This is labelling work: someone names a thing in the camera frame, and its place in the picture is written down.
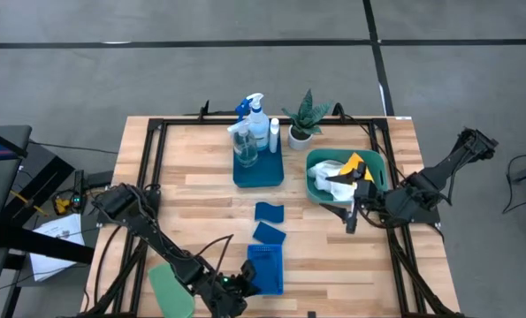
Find dark blue plastic tray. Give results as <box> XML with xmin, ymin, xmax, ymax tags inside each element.
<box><xmin>232</xmin><ymin>120</ymin><xmax>286</xmax><ymax>189</ymax></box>

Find teal plastic bin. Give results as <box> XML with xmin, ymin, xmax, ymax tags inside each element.
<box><xmin>305</xmin><ymin>148</ymin><xmax>387</xmax><ymax>207</ymax></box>

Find green cloth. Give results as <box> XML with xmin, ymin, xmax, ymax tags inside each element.
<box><xmin>147</xmin><ymin>262</ymin><xmax>196</xmax><ymax>318</ymax></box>

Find clear spray bottle white trigger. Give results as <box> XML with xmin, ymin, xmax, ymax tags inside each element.
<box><xmin>225</xmin><ymin>119</ymin><xmax>260</xmax><ymax>169</ymax></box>

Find dark grey desk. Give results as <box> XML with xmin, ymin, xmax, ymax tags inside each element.
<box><xmin>0</xmin><ymin>124</ymin><xmax>96</xmax><ymax>318</ymax></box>

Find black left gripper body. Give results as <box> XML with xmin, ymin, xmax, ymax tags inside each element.
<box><xmin>197</xmin><ymin>272</ymin><xmax>249</xmax><ymax>318</ymax></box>

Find yellow cloth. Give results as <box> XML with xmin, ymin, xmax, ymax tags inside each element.
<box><xmin>339</xmin><ymin>151</ymin><xmax>376</xmax><ymax>184</ymax></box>

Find white lotion bottle blue label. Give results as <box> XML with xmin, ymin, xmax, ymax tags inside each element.
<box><xmin>269</xmin><ymin>117</ymin><xmax>281</xmax><ymax>155</ymax></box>

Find white spray bottle blue trigger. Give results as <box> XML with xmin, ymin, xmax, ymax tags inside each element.
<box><xmin>235</xmin><ymin>92</ymin><xmax>271</xmax><ymax>151</ymax></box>

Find black box green light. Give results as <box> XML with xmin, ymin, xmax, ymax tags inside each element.
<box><xmin>70</xmin><ymin>169</ymin><xmax>86</xmax><ymax>211</ymax></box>

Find blue slotted plastic basket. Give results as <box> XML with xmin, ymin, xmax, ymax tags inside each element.
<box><xmin>245</xmin><ymin>243</ymin><xmax>286</xmax><ymax>297</ymax></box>

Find dark blue cloth piece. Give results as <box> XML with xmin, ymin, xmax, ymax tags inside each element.
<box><xmin>254</xmin><ymin>201</ymin><xmax>286</xmax><ymax>224</ymax></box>

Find black aluminium table frame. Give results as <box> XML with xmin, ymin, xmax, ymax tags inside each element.
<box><xmin>80</xmin><ymin>100</ymin><xmax>463</xmax><ymax>318</ymax></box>

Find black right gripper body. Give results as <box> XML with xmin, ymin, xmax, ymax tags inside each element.
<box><xmin>345</xmin><ymin>178</ymin><xmax>382</xmax><ymax>236</ymax></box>

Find yellow plug connector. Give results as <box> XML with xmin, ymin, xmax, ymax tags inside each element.
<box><xmin>53</xmin><ymin>197</ymin><xmax>72</xmax><ymax>216</ymax></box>

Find white paper sheets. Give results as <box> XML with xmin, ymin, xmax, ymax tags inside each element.
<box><xmin>28</xmin><ymin>213</ymin><xmax>87</xmax><ymax>283</ymax></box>

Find green plant in white pot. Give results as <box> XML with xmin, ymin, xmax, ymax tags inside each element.
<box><xmin>281</xmin><ymin>87</ymin><xmax>334</xmax><ymax>152</ymax></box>

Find white cloth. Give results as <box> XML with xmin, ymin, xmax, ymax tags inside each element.
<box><xmin>309</xmin><ymin>159</ymin><xmax>356</xmax><ymax>203</ymax></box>

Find square blue sponge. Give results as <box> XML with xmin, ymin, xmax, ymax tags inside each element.
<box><xmin>251</xmin><ymin>221</ymin><xmax>287</xmax><ymax>246</ymax></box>

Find black power adapter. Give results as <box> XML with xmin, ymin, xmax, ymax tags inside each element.
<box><xmin>87</xmin><ymin>170</ymin><xmax>114</xmax><ymax>189</ymax></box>

